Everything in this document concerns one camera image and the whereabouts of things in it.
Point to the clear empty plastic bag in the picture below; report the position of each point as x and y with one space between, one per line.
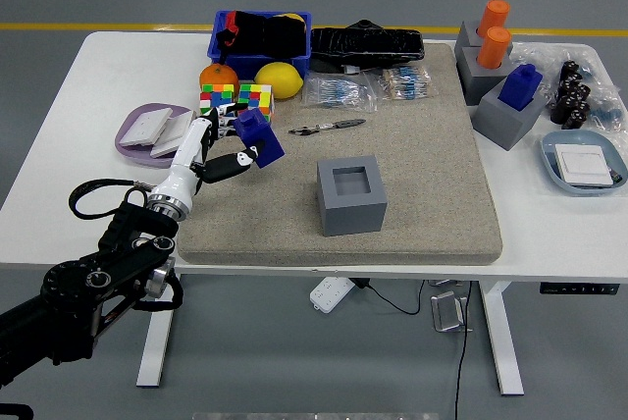
539 54

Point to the black cloth bag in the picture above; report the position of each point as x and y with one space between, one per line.
270 37

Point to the black wrapped keyboard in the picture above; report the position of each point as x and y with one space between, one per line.
368 44

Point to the purple plastic tray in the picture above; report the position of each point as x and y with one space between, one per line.
132 155

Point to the orange fruit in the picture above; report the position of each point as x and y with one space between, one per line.
216 75

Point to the grey square seal holder block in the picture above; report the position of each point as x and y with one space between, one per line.
350 216
500 123

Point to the white power strip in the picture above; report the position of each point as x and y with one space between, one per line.
329 295

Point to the black table control panel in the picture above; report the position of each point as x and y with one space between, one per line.
579 288

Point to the orange round seal stamp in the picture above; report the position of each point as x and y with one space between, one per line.
494 15
493 49

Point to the clear bag of blue resistors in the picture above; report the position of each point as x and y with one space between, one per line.
338 93

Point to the yellow item in bin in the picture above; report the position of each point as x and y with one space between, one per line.
292 16

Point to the blue square seal stamp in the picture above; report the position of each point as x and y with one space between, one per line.
260 138
520 89

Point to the light blue plastic tray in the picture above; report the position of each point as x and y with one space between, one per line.
579 138

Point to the clear bag of blue parts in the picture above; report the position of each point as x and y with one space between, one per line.
608 116

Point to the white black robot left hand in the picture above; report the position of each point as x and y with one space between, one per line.
184 160

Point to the small grey connector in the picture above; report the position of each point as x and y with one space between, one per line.
614 174

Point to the white table leg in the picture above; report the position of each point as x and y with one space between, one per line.
503 341
156 341

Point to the grey-brown table mat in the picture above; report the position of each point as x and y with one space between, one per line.
417 170

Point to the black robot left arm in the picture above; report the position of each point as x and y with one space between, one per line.
73 292

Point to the clear bag of mixed resistors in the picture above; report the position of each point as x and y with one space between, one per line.
404 82

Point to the grey round seal holder block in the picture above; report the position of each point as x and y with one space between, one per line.
478 81
466 37

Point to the yellow lemon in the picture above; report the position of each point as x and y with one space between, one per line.
277 79

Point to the white wall switch panel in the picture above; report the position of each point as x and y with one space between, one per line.
144 126
167 138
584 165

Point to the multicolour puzzle cube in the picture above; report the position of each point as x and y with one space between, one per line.
257 96
218 93

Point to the blue plastic bin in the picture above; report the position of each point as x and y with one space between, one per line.
235 64

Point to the silver metal bracket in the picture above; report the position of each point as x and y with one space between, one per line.
444 283
446 314

